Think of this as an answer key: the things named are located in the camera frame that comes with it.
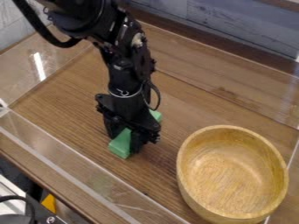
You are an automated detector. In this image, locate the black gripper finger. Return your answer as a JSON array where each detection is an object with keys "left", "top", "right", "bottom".
[
  {"left": 102, "top": 113, "right": 125, "bottom": 139},
  {"left": 129, "top": 130, "right": 160, "bottom": 154}
]

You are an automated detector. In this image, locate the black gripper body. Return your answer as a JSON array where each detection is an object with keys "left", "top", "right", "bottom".
[{"left": 94, "top": 90, "right": 150, "bottom": 121}]

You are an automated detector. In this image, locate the green rectangular block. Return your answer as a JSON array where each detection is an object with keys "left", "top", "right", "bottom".
[{"left": 108, "top": 110, "right": 162, "bottom": 158}]

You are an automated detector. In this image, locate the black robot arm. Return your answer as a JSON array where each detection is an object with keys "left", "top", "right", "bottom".
[{"left": 42, "top": 0, "right": 161, "bottom": 153}]

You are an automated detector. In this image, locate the brown wooden bowl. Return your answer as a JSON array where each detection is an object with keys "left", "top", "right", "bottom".
[{"left": 176, "top": 125, "right": 288, "bottom": 224}]

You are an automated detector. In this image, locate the yellow black device lower left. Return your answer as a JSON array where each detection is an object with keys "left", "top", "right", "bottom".
[{"left": 24, "top": 193, "right": 81, "bottom": 224}]

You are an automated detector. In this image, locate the clear acrylic enclosure wall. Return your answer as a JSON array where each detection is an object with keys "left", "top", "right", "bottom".
[{"left": 0, "top": 10, "right": 299, "bottom": 224}]

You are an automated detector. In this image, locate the black cable lower left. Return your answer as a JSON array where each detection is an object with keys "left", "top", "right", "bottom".
[{"left": 0, "top": 194, "right": 33, "bottom": 224}]

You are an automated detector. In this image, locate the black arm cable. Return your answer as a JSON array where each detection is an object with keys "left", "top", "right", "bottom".
[{"left": 10, "top": 0, "right": 82, "bottom": 49}]

